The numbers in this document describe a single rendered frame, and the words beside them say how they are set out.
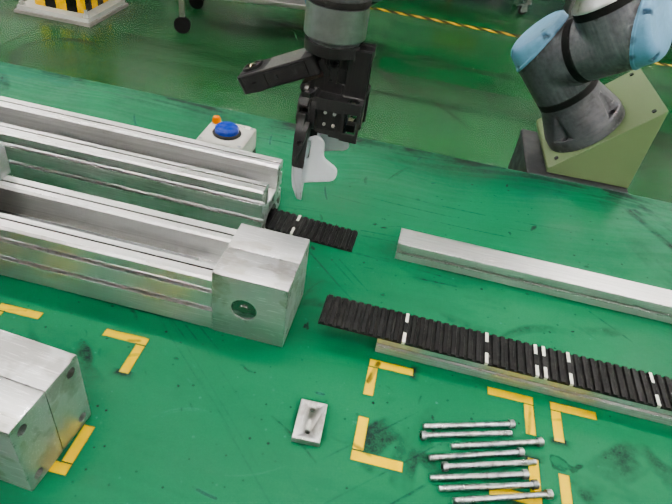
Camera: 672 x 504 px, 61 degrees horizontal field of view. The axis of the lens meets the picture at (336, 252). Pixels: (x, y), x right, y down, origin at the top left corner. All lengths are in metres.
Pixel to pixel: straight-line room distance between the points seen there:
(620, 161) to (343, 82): 0.65
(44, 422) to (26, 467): 0.04
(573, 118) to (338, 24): 0.62
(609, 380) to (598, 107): 0.59
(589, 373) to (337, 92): 0.46
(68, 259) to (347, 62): 0.41
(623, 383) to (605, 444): 0.08
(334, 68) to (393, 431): 0.43
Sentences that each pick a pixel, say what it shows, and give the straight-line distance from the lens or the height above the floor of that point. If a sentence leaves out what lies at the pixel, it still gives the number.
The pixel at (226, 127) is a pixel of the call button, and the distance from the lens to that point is 0.99.
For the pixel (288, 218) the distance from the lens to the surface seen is 0.89.
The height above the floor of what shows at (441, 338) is 0.81.
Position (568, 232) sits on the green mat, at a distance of 1.05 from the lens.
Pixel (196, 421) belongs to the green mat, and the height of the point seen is 0.78.
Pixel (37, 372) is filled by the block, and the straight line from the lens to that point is 0.59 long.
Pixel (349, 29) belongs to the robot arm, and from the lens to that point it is 0.69.
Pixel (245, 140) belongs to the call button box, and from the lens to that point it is 0.98.
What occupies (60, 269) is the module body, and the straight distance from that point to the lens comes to 0.79.
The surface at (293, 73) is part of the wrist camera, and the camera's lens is 0.74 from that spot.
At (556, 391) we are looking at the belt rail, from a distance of 0.75.
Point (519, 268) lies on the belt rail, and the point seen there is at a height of 0.81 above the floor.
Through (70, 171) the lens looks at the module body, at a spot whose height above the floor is 0.82.
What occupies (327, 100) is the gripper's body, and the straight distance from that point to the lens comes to 0.72.
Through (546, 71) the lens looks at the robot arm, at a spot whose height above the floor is 0.96.
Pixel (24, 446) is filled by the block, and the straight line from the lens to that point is 0.58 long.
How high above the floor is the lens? 1.31
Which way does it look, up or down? 39 degrees down
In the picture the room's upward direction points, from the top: 9 degrees clockwise
